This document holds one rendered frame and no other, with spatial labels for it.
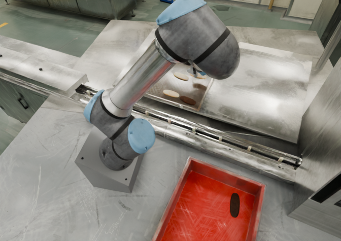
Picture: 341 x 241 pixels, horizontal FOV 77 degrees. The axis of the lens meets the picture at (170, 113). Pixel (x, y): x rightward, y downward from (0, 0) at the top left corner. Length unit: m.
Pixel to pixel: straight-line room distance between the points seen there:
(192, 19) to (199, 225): 0.74
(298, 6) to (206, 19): 3.82
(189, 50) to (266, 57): 0.95
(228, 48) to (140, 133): 0.40
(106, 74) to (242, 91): 0.91
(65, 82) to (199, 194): 1.01
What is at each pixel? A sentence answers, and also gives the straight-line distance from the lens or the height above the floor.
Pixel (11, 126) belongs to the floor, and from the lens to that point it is 2.87.
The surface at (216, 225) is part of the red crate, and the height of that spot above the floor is 0.82.
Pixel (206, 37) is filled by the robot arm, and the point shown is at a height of 1.49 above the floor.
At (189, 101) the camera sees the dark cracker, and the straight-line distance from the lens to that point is 1.18.
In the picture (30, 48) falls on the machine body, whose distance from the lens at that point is 2.18.
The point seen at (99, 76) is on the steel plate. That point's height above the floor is 0.82.
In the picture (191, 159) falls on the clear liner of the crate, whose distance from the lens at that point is 0.94.
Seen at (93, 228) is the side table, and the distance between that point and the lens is 1.01.
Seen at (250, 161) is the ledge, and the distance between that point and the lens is 1.05.
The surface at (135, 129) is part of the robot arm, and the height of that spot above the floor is 1.17.
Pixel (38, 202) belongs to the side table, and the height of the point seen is 0.82.
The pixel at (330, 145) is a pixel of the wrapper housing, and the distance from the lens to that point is 0.84.
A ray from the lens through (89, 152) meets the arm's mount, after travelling 0.90.
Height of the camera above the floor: 1.74
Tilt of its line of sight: 49 degrees down
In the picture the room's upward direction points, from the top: 4 degrees counter-clockwise
